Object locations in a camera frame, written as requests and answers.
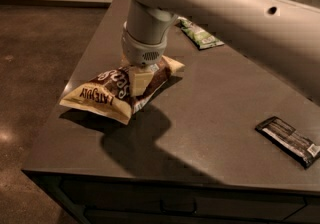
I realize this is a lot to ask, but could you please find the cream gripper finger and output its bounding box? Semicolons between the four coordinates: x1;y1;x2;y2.
129;66;154;97

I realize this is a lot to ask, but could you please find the black snack bar wrapper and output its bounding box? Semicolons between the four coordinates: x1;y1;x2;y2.
255;116;320;169

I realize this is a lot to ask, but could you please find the dark cabinet drawer front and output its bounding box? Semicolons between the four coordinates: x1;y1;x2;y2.
24;171;320;224

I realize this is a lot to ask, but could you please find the brown and cream chip bag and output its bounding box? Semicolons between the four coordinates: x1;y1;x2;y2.
60;56;184;125

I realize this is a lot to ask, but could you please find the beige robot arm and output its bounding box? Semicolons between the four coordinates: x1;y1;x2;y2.
122;0;320;103

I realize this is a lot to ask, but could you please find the green jalapeno chip bag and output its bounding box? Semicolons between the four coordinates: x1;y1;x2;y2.
178;17;223;50

